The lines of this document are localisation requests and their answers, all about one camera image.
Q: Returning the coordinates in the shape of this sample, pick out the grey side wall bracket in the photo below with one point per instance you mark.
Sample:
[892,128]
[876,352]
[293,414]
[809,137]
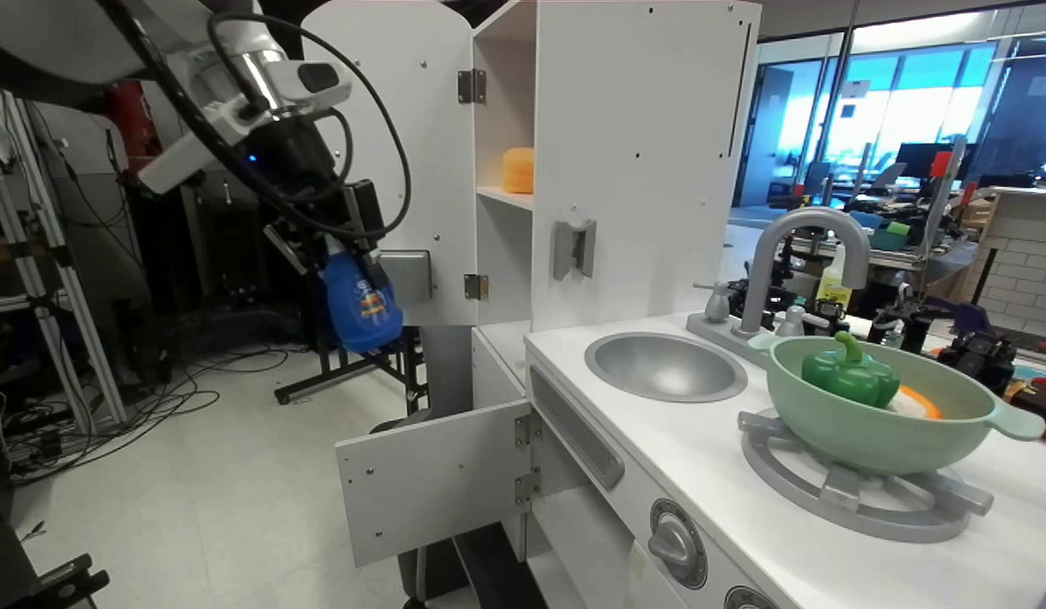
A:
[573,248]

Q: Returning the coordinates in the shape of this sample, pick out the grey stove knob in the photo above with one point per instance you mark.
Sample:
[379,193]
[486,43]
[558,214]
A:
[679,542]
[752,599]

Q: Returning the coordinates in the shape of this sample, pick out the red robot arm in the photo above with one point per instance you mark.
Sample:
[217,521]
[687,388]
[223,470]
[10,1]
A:
[129,123]

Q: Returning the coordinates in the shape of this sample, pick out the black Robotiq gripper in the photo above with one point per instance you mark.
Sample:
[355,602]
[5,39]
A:
[322,188]

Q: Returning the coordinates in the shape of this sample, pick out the mint green toy pot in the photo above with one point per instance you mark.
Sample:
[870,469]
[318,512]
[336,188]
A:
[870,433]

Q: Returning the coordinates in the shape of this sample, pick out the grey toy faucet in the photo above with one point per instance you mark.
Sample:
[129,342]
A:
[802,231]

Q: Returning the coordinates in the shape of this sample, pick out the yellow bottle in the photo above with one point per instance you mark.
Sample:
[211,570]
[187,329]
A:
[832,283]

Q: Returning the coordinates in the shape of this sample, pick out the aluminium frame rack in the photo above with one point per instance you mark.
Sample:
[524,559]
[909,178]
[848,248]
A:
[47,283]

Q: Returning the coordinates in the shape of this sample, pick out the white sink cabinet door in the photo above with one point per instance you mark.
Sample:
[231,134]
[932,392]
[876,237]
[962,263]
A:
[429,479]

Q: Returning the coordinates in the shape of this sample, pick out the blue toy bottle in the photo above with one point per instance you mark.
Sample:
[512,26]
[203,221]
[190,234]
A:
[361,305]

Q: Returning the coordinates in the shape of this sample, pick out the grey stove burner grate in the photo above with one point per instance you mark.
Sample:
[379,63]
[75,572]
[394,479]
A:
[848,502]

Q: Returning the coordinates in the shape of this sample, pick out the orange toy block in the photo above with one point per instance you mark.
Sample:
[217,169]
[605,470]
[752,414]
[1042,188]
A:
[520,169]

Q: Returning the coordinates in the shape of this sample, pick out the orange toy food piece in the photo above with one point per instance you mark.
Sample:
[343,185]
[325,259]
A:
[918,405]

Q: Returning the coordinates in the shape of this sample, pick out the white brick pattern box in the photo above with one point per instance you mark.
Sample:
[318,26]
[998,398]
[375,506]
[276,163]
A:
[1023,270]

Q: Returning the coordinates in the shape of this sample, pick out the black stand base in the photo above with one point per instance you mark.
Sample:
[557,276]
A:
[338,367]

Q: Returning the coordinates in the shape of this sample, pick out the tall white cabinet door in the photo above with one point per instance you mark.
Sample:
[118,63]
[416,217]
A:
[373,148]

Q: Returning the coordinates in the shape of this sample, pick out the white toy play kitchen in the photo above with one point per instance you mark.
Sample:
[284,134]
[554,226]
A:
[679,169]

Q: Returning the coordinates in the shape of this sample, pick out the grey sink basin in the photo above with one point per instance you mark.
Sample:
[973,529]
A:
[664,367]

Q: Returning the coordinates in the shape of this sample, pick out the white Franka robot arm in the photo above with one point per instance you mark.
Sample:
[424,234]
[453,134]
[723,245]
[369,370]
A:
[261,73]

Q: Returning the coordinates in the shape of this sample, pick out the green toy pepper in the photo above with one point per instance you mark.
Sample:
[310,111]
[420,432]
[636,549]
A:
[848,374]

